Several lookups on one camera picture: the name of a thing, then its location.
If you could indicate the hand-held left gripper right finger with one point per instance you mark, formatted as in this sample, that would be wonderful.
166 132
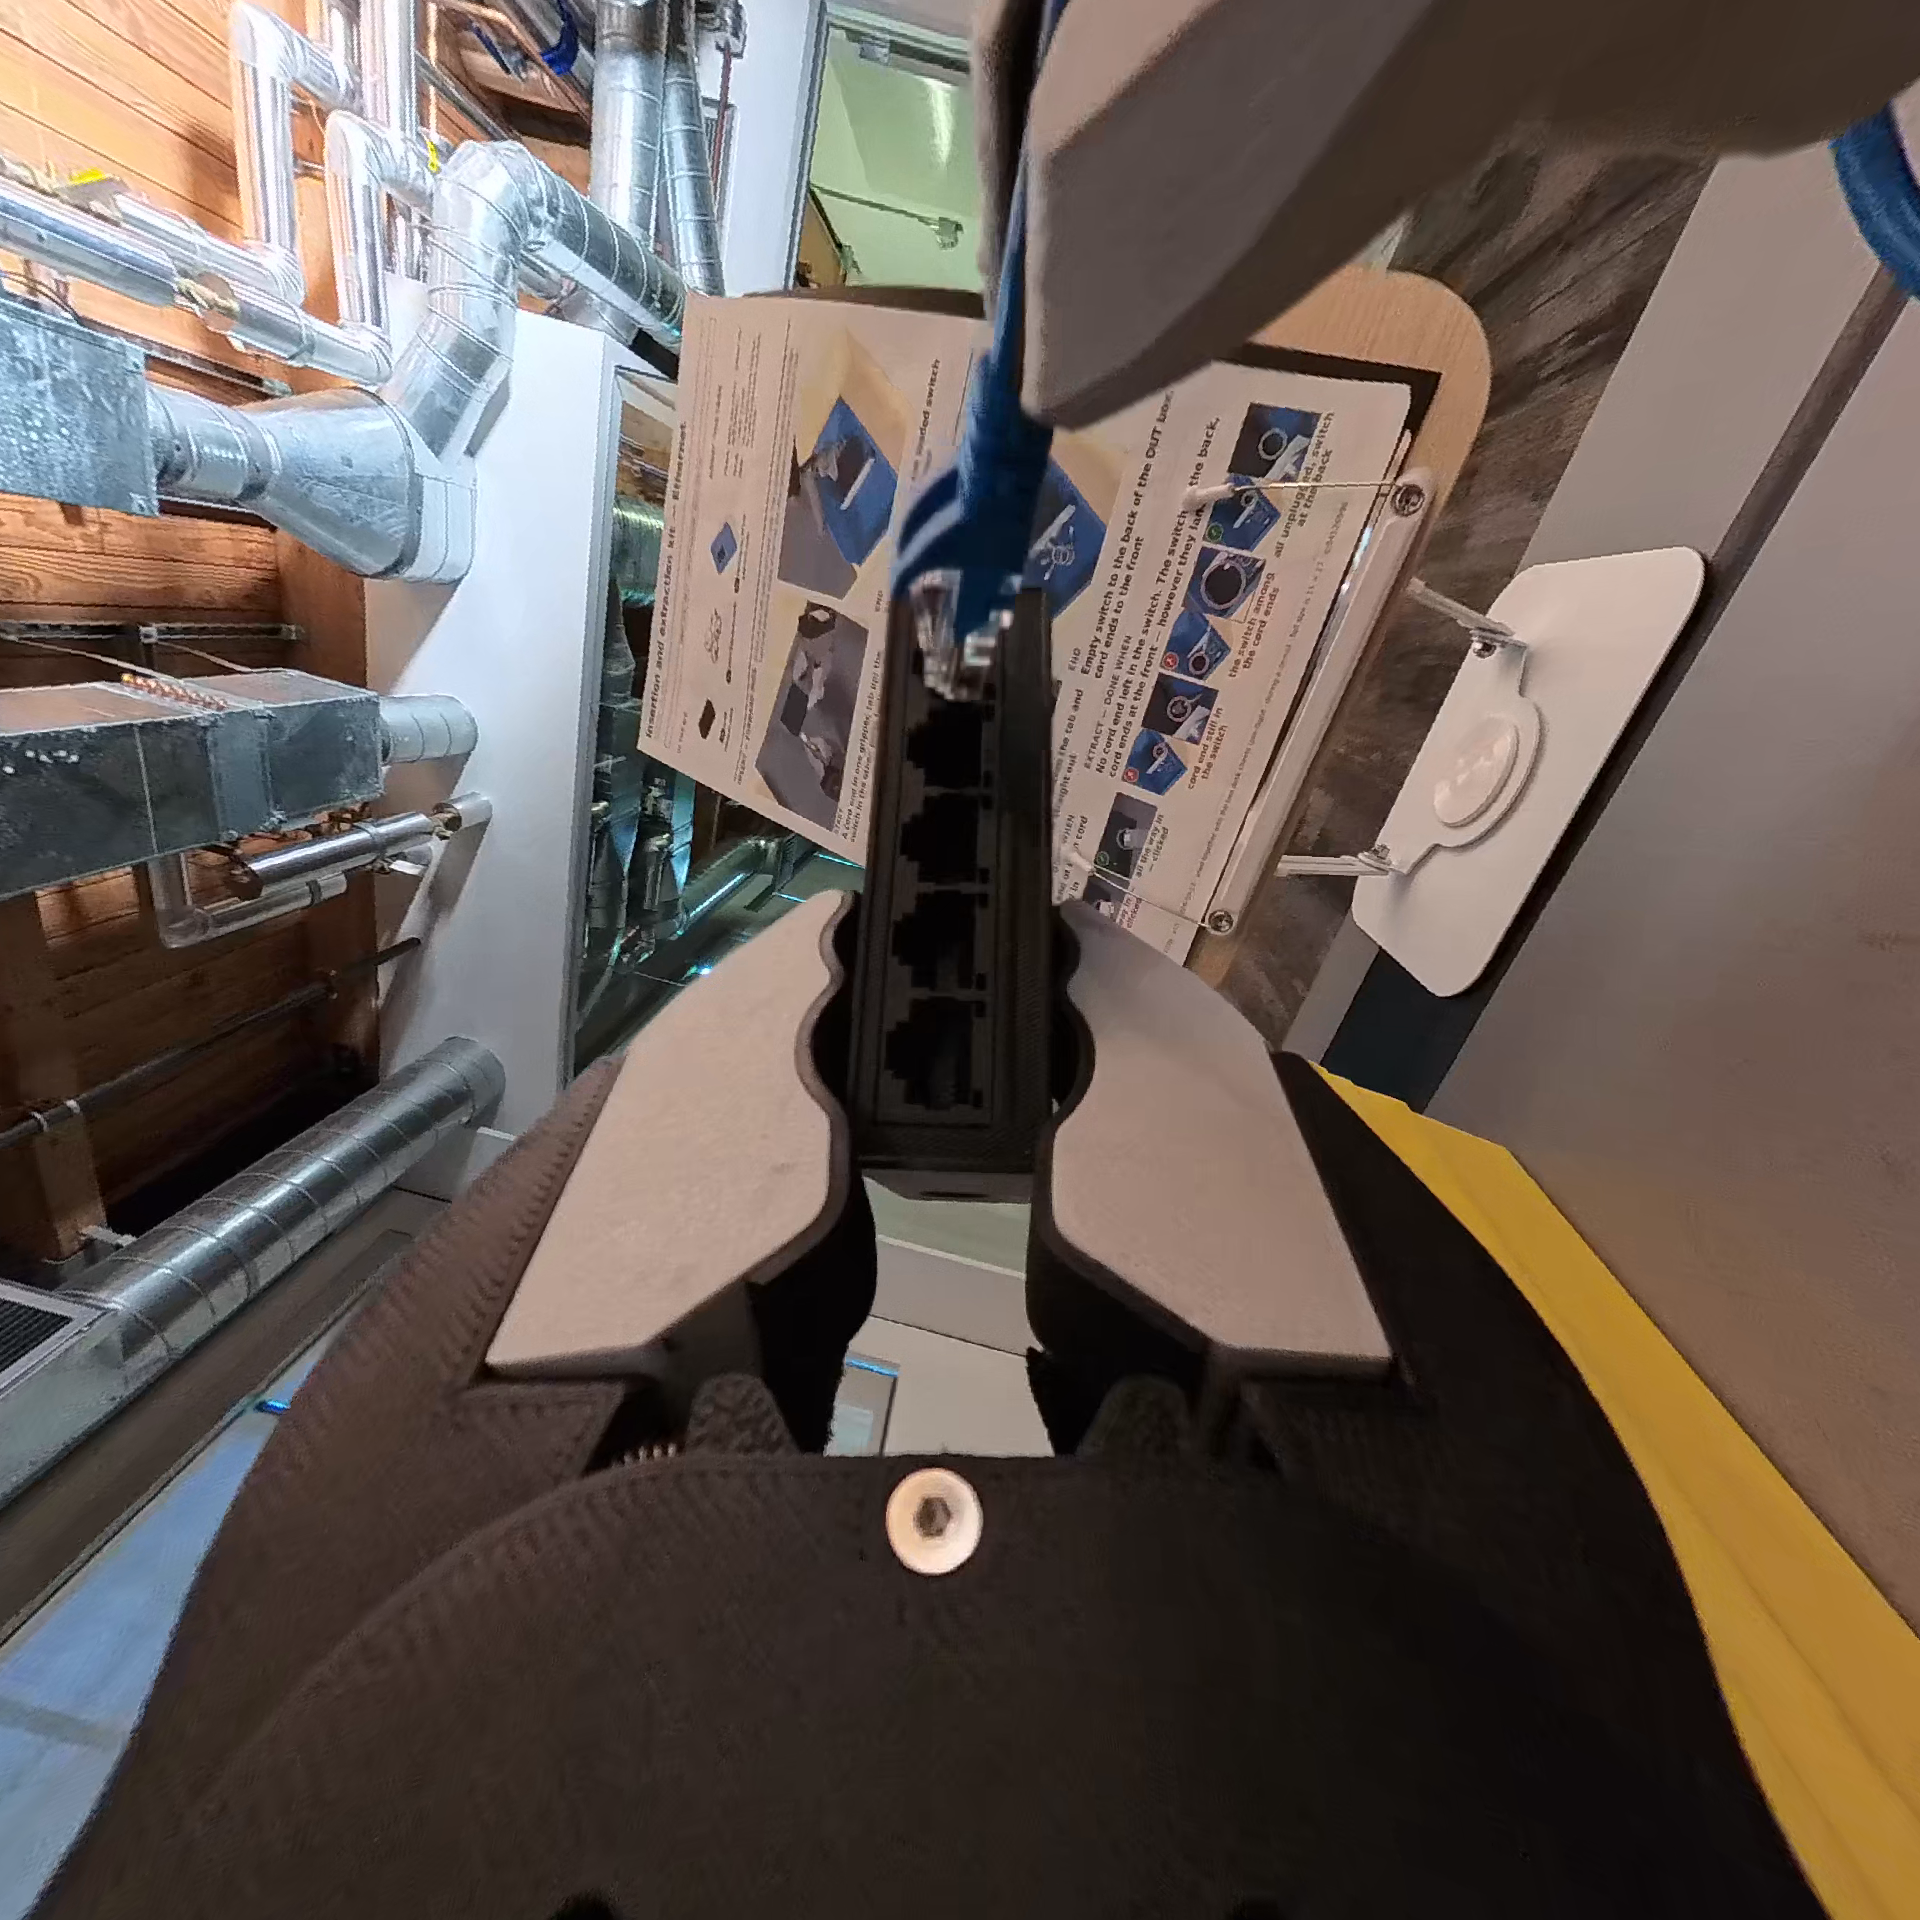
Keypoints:
1215 1199

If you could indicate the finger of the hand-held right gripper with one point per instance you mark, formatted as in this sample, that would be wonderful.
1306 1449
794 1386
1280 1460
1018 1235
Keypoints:
1350 122
997 104

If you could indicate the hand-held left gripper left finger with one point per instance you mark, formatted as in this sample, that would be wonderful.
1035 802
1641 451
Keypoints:
674 1186

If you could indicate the black network switch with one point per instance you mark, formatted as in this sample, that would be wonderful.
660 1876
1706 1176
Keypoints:
944 930

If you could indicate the yellow plastic bin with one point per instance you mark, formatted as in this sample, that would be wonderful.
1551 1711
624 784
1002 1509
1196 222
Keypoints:
1724 1425

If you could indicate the black desk mat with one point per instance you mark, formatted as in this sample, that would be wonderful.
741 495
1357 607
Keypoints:
1386 1034

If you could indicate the metal pipe fitting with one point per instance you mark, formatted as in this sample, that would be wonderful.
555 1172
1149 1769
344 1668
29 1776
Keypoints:
331 850

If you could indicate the window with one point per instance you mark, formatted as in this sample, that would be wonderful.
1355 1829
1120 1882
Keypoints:
91 1696

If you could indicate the round metal duct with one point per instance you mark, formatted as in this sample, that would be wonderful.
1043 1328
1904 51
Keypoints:
302 1186

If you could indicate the white duct air vent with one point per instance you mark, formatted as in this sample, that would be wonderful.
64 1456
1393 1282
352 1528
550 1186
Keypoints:
29 1335

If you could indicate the large rectangular metal duct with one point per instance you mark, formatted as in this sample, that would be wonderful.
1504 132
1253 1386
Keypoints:
149 780

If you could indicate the wide metal duct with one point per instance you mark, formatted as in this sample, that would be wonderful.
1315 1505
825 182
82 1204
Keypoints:
331 464

